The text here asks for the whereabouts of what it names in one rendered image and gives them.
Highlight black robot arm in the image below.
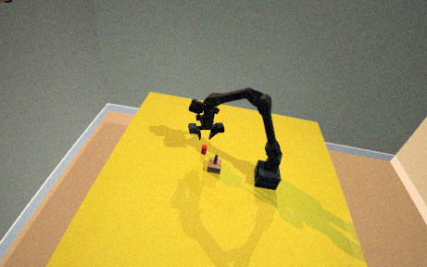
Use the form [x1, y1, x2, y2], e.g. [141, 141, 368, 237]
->
[189, 87, 283, 173]

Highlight red marker cap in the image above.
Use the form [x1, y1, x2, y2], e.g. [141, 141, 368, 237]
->
[201, 145, 207, 155]

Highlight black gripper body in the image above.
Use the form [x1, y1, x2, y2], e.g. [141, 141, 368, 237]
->
[188, 118, 225, 134]

